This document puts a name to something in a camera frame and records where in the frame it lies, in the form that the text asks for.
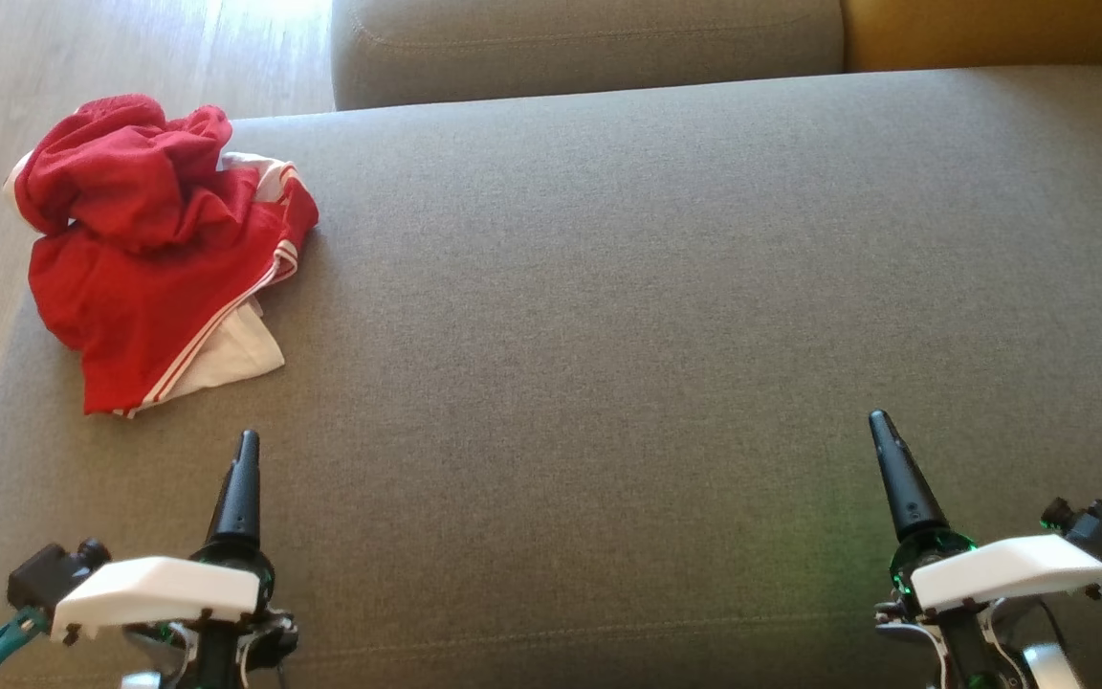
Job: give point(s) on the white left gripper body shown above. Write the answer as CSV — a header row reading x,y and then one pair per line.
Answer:
x,y
154,588

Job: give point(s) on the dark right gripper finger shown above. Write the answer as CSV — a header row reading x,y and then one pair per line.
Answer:
x,y
910,488

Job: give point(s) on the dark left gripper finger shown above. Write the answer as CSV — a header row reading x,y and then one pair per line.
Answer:
x,y
237,498

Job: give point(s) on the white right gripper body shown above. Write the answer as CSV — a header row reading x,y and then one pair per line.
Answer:
x,y
1010,569

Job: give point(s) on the red shorts white side panel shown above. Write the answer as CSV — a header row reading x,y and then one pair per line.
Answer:
x,y
111,167

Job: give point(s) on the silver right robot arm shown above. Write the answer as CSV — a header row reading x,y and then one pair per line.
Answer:
x,y
967,651

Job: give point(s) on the red garment white stripes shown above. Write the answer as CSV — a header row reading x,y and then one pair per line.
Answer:
x,y
130,306

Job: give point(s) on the grey sofa seat cushion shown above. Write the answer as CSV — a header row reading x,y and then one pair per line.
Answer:
x,y
570,335

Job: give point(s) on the yellow sofa cushion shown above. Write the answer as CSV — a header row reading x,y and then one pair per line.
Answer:
x,y
991,29

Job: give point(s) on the grey sofa back cushion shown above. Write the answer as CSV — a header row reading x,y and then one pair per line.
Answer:
x,y
589,48

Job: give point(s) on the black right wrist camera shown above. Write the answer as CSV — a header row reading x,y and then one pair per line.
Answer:
x,y
1101,528

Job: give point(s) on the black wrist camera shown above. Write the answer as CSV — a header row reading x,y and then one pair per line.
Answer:
x,y
49,574
1101,528

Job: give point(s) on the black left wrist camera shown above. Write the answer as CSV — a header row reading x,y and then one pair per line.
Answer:
x,y
49,574

